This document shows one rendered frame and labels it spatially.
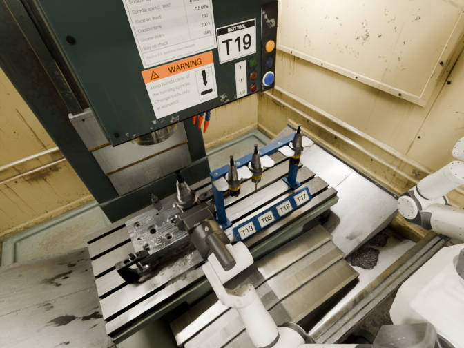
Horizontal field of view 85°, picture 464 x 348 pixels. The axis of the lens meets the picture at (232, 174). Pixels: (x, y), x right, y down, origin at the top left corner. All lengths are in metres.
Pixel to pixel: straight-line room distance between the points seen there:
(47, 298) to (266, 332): 1.16
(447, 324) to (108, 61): 0.78
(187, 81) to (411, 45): 0.94
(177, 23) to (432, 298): 0.73
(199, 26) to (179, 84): 0.12
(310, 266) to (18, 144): 1.64
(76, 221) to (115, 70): 1.59
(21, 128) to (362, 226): 1.85
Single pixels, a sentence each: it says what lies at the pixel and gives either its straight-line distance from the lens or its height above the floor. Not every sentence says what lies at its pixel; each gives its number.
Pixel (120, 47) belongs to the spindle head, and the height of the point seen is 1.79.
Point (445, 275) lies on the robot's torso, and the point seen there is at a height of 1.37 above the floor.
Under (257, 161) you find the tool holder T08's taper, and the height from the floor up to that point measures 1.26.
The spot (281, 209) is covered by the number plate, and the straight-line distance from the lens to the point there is 1.25.
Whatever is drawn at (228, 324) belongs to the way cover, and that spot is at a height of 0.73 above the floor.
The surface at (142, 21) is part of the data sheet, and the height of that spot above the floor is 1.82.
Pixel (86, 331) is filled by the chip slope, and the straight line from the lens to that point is 1.50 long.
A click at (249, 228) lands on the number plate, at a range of 1.18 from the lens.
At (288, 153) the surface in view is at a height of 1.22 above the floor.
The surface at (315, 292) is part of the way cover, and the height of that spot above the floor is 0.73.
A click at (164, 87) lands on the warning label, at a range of 0.57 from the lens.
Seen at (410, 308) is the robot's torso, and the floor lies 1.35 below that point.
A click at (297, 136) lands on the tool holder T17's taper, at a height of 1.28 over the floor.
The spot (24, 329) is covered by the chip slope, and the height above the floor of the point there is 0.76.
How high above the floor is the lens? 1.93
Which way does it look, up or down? 45 degrees down
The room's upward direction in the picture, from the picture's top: 6 degrees counter-clockwise
